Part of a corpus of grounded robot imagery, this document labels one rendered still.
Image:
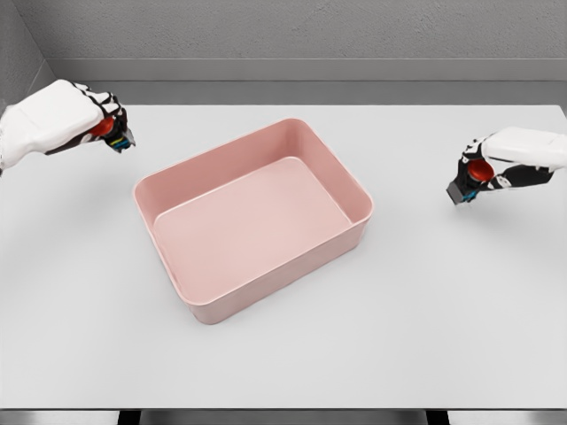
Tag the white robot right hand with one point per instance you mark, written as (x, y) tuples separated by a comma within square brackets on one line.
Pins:
[(522, 146)]

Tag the pink rectangular plastic basket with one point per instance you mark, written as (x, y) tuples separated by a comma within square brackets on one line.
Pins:
[(248, 234)]

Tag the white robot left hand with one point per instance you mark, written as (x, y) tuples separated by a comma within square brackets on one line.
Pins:
[(53, 115)]

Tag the red button industrial switch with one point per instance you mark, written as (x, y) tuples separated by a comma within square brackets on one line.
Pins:
[(461, 189), (118, 141)]

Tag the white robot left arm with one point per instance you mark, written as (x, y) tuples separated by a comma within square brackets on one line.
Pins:
[(6, 141)]

